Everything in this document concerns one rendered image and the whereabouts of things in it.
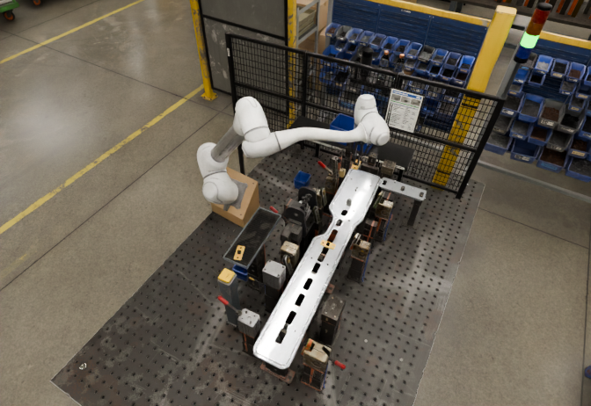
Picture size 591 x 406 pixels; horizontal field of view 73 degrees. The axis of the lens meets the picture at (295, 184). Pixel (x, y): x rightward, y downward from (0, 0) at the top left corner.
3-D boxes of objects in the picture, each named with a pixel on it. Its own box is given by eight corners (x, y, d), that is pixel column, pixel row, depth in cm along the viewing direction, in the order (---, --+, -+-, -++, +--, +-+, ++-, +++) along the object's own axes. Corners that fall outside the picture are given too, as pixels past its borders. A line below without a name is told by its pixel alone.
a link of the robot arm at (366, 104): (349, 117, 210) (359, 132, 201) (353, 91, 199) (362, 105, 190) (368, 114, 212) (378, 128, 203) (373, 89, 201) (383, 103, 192)
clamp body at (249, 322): (257, 362, 205) (253, 331, 179) (238, 352, 208) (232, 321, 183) (266, 345, 211) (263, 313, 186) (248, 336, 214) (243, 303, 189)
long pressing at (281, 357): (292, 375, 173) (292, 373, 172) (247, 352, 180) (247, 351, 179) (383, 177, 262) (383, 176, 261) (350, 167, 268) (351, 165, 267)
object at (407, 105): (414, 134, 270) (425, 95, 248) (382, 125, 276) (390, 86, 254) (414, 133, 271) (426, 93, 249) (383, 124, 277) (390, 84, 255)
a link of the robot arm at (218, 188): (222, 207, 260) (201, 208, 240) (214, 182, 264) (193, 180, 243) (242, 199, 255) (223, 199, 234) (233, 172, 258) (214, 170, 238)
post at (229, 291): (237, 328, 217) (229, 286, 186) (225, 322, 220) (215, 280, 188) (244, 316, 222) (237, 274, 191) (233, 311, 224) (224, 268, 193)
